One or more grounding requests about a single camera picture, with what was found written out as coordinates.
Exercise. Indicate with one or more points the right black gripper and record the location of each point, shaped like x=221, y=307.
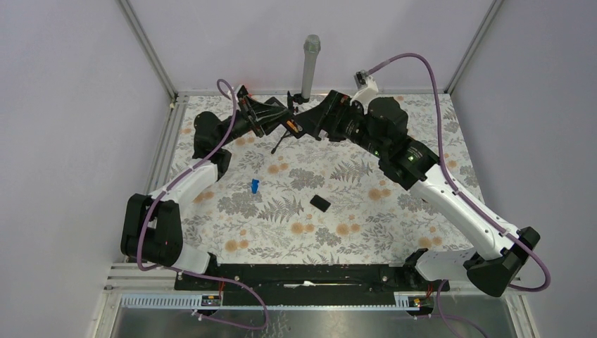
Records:
x=331, y=110

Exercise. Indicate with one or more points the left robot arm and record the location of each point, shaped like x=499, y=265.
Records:
x=152, y=233

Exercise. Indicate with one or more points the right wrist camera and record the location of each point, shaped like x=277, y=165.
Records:
x=367, y=88

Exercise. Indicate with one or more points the black battery cover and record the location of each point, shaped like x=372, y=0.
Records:
x=320, y=203

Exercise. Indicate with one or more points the blue plastic block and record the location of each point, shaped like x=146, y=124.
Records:
x=254, y=186

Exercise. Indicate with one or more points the black microphone tripod stand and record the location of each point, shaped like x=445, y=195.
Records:
x=292, y=100

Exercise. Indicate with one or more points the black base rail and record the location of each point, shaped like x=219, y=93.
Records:
x=309, y=285

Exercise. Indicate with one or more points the black remote control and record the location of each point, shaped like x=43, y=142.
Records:
x=288, y=115

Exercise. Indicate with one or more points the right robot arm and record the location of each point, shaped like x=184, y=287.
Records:
x=499, y=249

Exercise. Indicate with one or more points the orange battery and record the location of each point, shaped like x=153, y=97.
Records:
x=292, y=126

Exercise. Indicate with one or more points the grey microphone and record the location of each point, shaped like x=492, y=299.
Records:
x=311, y=49

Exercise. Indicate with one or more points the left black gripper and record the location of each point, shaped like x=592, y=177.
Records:
x=271, y=111

